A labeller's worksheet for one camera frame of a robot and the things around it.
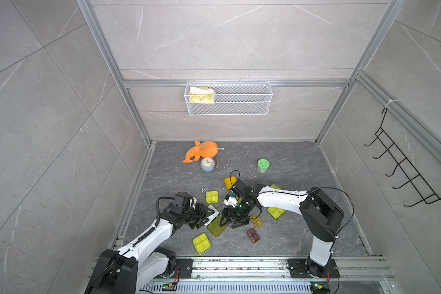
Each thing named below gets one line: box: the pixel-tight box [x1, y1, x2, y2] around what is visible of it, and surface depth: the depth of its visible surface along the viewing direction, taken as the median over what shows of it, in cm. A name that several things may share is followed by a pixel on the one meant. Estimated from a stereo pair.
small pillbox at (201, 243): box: [192, 233, 211, 255], surface depth 81 cm
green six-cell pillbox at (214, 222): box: [203, 204, 228, 237], surface depth 86 cm
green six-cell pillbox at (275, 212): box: [267, 207, 287, 220], surface depth 90 cm
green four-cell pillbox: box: [205, 191, 219, 204], surface depth 95 cm
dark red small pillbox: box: [246, 227, 261, 244], surface depth 83 cm
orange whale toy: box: [182, 140, 219, 163], surface depth 110 cm
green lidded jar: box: [257, 158, 271, 174], surface depth 105 cm
